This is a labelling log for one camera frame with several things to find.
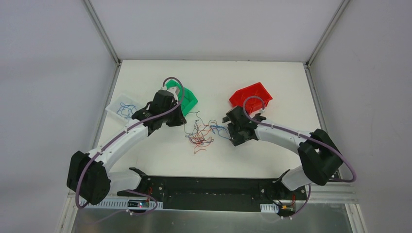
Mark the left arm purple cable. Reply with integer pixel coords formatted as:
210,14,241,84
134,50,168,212
75,76,185,210

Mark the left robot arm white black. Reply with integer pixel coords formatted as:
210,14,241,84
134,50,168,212
67,87,186,208

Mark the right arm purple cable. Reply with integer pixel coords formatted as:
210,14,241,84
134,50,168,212
242,96,357,183

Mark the slotted cable duct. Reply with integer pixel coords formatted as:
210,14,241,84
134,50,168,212
86,198,163,211
260,203,279,213

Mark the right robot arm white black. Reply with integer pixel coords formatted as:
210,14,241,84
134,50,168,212
222,106,343,199

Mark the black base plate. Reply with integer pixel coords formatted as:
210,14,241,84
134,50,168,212
130,167,307,212

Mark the clear plastic bin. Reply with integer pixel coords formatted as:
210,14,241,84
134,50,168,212
105,93,142,123

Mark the right slotted cable duct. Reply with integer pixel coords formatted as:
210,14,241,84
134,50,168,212
260,203,279,213

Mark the left slotted cable duct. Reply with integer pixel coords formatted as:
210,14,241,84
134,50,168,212
86,198,163,211

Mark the red plastic bin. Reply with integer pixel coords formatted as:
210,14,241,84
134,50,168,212
229,82,273,114

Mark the orange wire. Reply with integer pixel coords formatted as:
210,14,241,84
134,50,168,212
187,120,215,155

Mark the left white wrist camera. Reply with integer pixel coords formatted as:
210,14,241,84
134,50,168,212
161,85,180,101

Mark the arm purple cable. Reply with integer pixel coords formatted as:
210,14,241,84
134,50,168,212
242,96,357,183
75,76,185,210

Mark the blue wire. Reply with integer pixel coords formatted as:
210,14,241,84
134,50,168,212
188,120,232,144
116,102,137,119

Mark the green plastic bin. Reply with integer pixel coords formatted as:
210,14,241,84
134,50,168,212
165,79,198,116

